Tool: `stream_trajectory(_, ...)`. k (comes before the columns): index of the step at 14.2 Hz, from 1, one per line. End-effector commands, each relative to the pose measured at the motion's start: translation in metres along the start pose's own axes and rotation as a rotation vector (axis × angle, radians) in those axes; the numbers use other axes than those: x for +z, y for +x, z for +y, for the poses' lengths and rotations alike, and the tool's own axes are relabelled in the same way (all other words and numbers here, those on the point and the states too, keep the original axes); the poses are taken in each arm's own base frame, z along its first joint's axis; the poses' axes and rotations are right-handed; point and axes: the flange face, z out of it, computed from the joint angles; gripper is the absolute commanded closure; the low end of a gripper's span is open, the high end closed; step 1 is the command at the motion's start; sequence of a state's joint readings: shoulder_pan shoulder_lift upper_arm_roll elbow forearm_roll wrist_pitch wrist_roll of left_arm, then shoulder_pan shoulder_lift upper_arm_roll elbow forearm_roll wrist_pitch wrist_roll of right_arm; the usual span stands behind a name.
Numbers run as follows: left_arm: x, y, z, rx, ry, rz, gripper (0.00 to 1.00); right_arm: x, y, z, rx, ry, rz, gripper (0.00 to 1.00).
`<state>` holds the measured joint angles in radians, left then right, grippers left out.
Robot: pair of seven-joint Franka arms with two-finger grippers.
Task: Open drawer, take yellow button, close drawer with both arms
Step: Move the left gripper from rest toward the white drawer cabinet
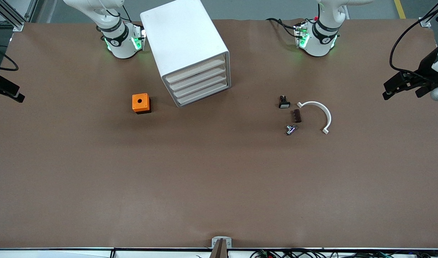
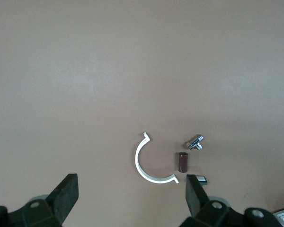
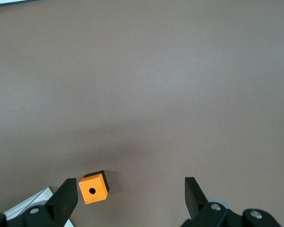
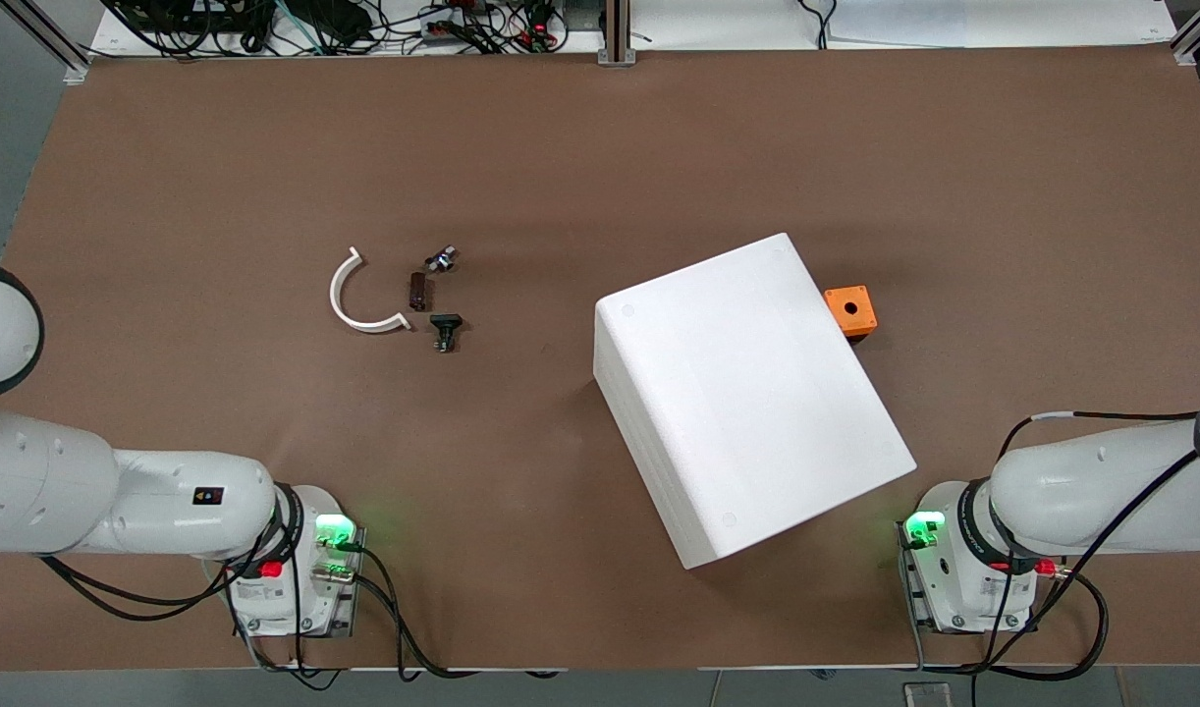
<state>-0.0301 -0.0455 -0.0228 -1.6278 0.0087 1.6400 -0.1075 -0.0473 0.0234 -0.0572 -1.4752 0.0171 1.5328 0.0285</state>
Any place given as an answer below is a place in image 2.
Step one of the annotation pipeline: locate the chrome metal fitting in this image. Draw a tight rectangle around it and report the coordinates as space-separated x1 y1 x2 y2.
186 133 205 151

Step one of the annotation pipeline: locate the small black clip part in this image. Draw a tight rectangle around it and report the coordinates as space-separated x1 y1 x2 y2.
195 175 209 185

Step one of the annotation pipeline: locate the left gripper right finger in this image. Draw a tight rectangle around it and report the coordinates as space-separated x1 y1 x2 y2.
179 174 284 227

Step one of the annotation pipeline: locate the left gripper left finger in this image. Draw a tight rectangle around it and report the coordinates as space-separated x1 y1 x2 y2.
0 174 79 227

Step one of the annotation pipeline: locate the white half-ring pipe clamp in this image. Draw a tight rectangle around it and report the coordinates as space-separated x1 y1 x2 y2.
134 131 180 184

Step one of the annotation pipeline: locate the brown table mat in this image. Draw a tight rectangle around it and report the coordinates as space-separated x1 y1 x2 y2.
0 0 284 227

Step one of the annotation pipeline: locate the dark brown cylinder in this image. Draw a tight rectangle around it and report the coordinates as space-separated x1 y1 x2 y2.
175 152 189 173

